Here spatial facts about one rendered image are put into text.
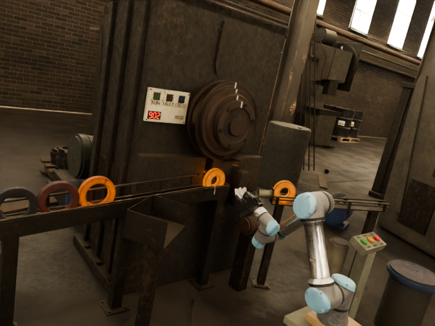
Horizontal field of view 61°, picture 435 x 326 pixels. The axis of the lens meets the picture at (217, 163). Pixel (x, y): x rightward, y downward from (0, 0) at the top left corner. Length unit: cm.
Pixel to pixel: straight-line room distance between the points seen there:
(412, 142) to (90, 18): 624
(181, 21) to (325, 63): 814
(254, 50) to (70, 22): 599
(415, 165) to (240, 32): 276
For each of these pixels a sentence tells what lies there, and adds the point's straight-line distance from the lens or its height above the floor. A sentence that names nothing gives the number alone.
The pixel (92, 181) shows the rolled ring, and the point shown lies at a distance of 190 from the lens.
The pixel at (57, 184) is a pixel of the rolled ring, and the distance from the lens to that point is 185.
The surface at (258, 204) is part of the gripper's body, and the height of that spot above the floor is 75.
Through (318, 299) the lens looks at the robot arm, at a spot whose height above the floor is 52.
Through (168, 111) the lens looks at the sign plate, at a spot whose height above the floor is 112.
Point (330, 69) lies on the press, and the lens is 994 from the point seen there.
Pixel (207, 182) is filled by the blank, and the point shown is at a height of 73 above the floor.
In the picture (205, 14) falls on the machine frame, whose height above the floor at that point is 168.
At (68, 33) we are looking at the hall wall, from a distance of 808.
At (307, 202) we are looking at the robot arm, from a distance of 173.
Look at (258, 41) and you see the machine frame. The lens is 247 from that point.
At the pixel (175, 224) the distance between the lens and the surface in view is 192.
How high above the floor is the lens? 139
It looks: 14 degrees down
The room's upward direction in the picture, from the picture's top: 11 degrees clockwise
